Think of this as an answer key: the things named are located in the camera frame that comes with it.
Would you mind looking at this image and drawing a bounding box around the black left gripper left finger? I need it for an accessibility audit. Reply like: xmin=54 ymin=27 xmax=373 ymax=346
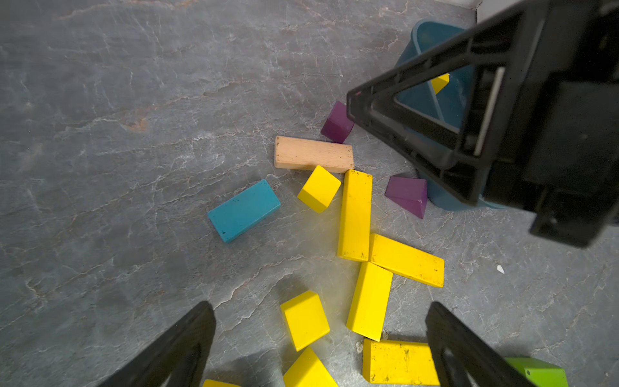
xmin=101 ymin=301 xmax=217 ymax=386

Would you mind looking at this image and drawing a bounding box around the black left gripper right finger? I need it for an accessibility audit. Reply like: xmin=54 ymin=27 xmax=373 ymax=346
xmin=425 ymin=302 xmax=532 ymax=386

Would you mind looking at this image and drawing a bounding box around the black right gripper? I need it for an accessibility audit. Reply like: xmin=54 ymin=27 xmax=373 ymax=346
xmin=347 ymin=1 xmax=618 ymax=248

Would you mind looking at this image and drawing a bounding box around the yellow cube block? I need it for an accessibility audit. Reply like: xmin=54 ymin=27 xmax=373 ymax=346
xmin=298 ymin=165 xmax=342 ymax=214
xmin=430 ymin=74 xmax=451 ymax=94
xmin=283 ymin=348 xmax=338 ymax=387
xmin=280 ymin=290 xmax=330 ymax=352

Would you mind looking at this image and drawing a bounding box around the purple cube block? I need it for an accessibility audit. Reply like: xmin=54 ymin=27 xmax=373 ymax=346
xmin=321 ymin=101 xmax=355 ymax=144

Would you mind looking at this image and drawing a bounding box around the long yellow block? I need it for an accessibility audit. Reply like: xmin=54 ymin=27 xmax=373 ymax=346
xmin=337 ymin=169 xmax=373 ymax=262
xmin=369 ymin=233 xmax=445 ymax=288
xmin=202 ymin=379 xmax=239 ymax=387
xmin=362 ymin=339 xmax=440 ymax=386

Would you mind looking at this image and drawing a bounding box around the teal plastic bin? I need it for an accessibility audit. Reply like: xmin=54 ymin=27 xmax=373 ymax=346
xmin=397 ymin=20 xmax=474 ymax=211

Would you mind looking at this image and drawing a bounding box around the green arch block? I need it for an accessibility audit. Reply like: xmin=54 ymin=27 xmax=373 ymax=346
xmin=505 ymin=357 xmax=569 ymax=387

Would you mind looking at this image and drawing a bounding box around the yellow rectangular block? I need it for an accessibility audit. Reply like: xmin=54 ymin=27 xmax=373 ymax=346
xmin=347 ymin=262 xmax=393 ymax=341

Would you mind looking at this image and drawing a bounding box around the small teal block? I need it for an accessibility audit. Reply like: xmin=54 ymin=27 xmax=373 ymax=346
xmin=208 ymin=179 xmax=281 ymax=243

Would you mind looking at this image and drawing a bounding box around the purple wedge block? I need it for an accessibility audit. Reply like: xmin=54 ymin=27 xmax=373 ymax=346
xmin=385 ymin=176 xmax=428 ymax=219

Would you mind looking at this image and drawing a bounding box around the natural wood block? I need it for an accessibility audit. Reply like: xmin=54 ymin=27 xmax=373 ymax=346
xmin=274 ymin=135 xmax=355 ymax=174

